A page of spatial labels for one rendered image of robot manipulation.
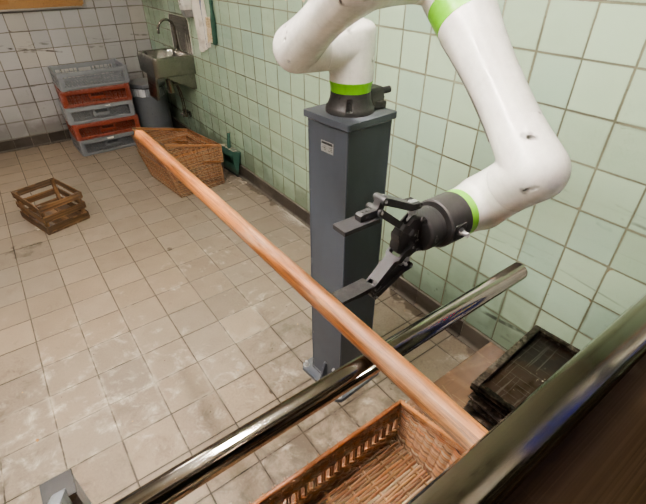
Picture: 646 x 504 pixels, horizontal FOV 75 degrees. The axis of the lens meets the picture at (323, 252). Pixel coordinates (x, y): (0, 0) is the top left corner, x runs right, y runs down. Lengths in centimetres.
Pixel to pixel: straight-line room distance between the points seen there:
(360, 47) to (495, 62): 51
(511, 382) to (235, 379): 132
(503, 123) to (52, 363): 218
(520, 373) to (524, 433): 91
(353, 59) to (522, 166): 65
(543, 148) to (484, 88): 15
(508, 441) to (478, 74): 71
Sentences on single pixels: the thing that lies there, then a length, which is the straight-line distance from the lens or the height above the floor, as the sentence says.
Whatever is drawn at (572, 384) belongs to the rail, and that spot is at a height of 143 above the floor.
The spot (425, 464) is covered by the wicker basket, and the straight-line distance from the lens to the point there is 114.
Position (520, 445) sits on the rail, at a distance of 20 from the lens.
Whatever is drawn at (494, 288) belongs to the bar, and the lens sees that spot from 70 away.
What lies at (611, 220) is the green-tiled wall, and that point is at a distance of 169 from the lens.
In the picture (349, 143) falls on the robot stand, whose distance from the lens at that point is 127.
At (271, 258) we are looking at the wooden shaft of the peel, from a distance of 66.
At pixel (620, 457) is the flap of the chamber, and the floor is 141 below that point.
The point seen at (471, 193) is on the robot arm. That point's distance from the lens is 83.
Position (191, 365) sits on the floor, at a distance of 217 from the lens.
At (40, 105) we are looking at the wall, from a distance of 525.
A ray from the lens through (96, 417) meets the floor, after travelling 213.
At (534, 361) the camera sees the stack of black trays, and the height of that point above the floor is 80.
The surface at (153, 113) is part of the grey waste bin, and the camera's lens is 487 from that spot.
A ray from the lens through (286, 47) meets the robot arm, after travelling 118.
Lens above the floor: 159
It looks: 35 degrees down
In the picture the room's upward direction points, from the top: straight up
